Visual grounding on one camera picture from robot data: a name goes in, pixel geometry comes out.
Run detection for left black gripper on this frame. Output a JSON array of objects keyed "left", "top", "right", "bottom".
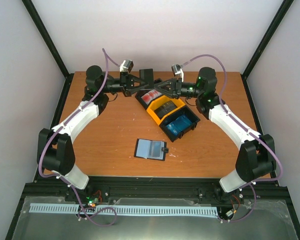
[{"left": 101, "top": 71, "right": 149, "bottom": 97}]

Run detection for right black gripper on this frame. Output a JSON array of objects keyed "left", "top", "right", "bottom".
[{"left": 153, "top": 78, "right": 202, "bottom": 100}]

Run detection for black bin with blue cards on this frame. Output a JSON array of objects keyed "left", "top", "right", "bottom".
[{"left": 159, "top": 105, "right": 201, "bottom": 142}]

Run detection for black leather card holder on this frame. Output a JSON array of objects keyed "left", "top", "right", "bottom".
[{"left": 133, "top": 138, "right": 169, "bottom": 161}]

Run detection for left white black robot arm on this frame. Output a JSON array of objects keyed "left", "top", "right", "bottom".
[{"left": 37, "top": 61, "right": 154, "bottom": 202}]

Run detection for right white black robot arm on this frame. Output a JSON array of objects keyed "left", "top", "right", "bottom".
[{"left": 154, "top": 65, "right": 277, "bottom": 193}]

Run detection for stack of red cards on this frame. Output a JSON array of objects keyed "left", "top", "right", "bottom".
[{"left": 141, "top": 90, "right": 162, "bottom": 104}]

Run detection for black bin with red cards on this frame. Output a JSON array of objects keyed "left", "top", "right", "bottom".
[{"left": 135, "top": 89, "right": 162, "bottom": 110}]

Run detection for black card holders in bin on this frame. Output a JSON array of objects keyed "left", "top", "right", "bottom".
[{"left": 154, "top": 100, "right": 177, "bottom": 119}]

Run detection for stack of blue cards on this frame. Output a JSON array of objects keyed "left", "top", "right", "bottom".
[{"left": 166, "top": 114, "right": 192, "bottom": 136}]

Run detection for yellow plastic bin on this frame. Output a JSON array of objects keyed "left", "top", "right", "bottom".
[{"left": 146, "top": 95, "right": 186, "bottom": 126}]

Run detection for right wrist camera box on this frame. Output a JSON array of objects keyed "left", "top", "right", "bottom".
[{"left": 171, "top": 64, "right": 184, "bottom": 78}]

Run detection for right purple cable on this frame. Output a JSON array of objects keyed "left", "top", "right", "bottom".
[{"left": 179, "top": 53, "right": 284, "bottom": 223}]

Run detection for black aluminium frame rail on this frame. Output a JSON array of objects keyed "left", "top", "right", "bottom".
[{"left": 22, "top": 176, "right": 290, "bottom": 201}]

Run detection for light blue slotted cable duct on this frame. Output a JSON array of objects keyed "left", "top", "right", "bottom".
[{"left": 28, "top": 203, "right": 218, "bottom": 218}]

